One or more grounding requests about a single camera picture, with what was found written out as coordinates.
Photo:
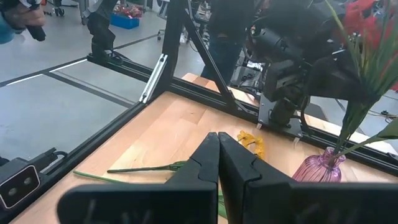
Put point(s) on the purple ribbed glass vase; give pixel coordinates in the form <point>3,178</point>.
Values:
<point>314,171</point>

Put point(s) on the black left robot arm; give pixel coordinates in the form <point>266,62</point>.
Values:
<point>280,77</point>

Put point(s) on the red artificial flower bunch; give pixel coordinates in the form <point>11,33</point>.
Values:
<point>367,18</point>

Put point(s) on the black depth camera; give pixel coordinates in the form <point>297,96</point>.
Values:
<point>18,183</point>

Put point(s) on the pink artificial tulip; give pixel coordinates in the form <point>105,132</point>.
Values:
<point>388,130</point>

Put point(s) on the person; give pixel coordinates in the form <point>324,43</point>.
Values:
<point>227,46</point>

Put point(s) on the black handheld object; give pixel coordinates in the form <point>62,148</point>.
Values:
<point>36,32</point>

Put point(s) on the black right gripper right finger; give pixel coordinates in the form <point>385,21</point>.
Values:
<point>280,205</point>

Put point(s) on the person's leg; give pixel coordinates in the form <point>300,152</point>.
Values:
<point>101,28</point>

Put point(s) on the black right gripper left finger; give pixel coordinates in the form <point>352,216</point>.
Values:
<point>155,205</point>

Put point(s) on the person's hand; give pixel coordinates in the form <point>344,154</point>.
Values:
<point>25,15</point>

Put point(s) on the blue storage bin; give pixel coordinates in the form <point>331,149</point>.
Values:
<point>124,21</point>

